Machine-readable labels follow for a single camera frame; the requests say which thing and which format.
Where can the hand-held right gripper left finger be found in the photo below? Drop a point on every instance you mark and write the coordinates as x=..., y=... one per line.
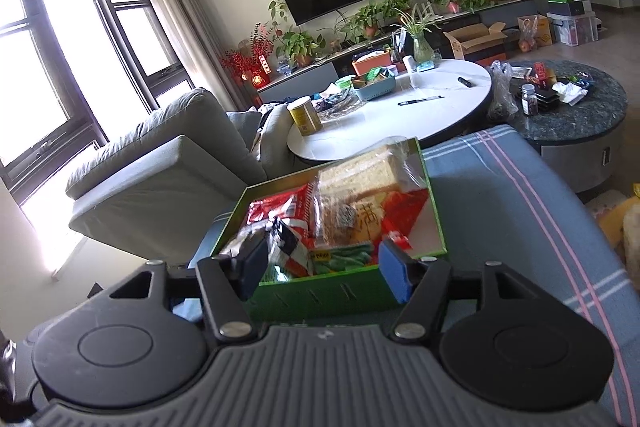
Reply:
x=252, y=267

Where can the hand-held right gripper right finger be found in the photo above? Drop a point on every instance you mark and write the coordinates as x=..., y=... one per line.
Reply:
x=395, y=269

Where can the striped snack packet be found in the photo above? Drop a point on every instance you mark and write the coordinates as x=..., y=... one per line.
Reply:
x=290, y=247

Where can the green snack packet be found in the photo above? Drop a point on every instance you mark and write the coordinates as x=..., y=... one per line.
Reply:
x=345, y=259

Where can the red ridged snack packet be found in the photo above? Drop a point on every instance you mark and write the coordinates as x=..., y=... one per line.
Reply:
x=280, y=207

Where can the green cardboard box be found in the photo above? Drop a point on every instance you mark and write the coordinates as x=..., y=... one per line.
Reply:
x=320, y=297

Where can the toast bread packet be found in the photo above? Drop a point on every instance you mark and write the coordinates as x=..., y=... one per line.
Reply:
x=360, y=172

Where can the grey sofa cushion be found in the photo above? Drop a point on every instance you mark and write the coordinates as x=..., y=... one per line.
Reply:
x=275, y=137

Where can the grey sofa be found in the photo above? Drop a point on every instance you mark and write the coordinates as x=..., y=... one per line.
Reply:
x=150, y=167

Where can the white round table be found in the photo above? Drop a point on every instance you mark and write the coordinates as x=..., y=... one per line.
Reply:
x=400, y=122

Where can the yellow can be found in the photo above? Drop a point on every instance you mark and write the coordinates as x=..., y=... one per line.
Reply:
x=305, y=117

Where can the pen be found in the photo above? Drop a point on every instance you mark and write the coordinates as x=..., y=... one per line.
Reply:
x=420, y=100

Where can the glass plate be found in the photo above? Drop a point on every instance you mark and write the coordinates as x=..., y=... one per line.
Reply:
x=340, y=102

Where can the blue basket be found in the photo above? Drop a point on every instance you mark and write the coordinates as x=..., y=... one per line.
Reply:
x=375, y=91

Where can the black marker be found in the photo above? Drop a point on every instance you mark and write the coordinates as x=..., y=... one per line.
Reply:
x=465, y=82

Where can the red berry decoration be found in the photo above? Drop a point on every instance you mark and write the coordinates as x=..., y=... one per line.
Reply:
x=247, y=62

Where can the white cup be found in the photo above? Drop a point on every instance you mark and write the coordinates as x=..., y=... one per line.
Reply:
x=410, y=64

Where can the teal small box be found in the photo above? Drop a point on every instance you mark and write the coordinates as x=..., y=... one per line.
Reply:
x=426, y=66

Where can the orange box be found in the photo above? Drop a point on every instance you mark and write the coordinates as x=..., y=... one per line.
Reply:
x=370, y=64

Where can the white plastic bag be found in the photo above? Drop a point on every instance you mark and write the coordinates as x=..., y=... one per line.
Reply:
x=502, y=92

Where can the dark jar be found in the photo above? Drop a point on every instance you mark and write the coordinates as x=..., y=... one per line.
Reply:
x=529, y=102

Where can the glass vase with grass plant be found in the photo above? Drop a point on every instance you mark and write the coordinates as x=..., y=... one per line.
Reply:
x=422, y=49

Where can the black small tray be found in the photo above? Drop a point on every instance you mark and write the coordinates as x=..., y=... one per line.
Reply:
x=545, y=99

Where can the open cardboard box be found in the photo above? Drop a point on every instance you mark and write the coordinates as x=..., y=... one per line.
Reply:
x=480, y=44

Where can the beige curtain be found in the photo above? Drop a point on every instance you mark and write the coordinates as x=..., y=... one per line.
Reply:
x=185, y=32

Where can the red small packet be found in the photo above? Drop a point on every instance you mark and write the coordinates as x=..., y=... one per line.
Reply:
x=542, y=72

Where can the white tissue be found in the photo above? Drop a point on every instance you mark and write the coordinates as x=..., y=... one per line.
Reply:
x=570, y=93

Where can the dark round table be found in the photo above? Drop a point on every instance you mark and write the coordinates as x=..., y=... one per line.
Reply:
x=590, y=107

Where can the dark framed window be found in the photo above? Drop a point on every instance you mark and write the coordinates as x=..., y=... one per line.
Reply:
x=30, y=82

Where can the clear storage box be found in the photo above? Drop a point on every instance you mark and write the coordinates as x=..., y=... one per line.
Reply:
x=575, y=31

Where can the green black box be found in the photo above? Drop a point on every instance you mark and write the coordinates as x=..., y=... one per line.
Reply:
x=565, y=7

